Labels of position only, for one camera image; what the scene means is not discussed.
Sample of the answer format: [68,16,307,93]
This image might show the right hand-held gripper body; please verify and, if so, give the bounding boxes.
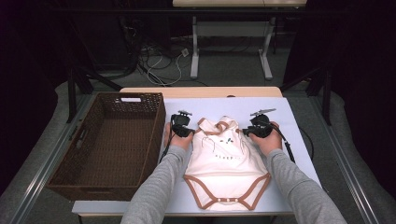
[249,107,278,139]

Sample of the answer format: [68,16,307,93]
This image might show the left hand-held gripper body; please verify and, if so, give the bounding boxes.
[170,109,194,138]

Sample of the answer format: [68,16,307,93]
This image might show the cream baby bodysuit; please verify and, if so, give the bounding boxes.
[182,115,272,212]

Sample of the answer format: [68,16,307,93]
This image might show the brown woven basket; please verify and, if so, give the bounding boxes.
[46,91,167,202]

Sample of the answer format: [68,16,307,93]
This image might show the person's left hand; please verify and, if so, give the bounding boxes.
[163,121,194,151]

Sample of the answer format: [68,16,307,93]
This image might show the person's right hand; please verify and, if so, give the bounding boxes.
[248,120,283,157]

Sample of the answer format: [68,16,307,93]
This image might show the white table mat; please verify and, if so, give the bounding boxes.
[72,96,322,216]

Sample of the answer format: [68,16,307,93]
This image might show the black metal stand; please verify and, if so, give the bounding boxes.
[279,66,332,125]
[66,66,123,124]

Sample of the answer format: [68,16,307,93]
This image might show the white-legged desk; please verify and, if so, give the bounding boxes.
[172,0,307,81]

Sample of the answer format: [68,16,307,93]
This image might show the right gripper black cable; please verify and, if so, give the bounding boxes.
[270,122,296,164]

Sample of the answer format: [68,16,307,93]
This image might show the thin black cable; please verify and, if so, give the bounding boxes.
[298,127,315,161]

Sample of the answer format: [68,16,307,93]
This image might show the white cable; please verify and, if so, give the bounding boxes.
[146,48,191,88]

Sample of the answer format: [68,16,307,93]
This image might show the black cable bundle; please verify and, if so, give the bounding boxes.
[120,15,176,78]

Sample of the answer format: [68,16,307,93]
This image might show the aluminium floor rail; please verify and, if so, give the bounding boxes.
[309,94,381,224]
[8,92,94,224]

